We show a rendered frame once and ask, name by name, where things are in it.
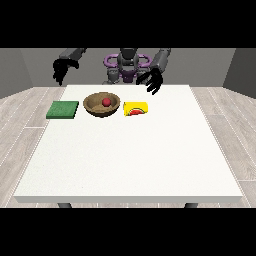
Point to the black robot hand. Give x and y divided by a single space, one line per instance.
153 79
61 69

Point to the green square pad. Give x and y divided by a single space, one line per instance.
62 109

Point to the brown wooden bowl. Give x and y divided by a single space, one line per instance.
101 105

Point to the small red ball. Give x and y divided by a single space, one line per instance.
106 102

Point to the grey robot trunk purple rings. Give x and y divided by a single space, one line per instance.
127 68

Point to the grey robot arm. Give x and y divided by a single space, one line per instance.
162 60
71 53

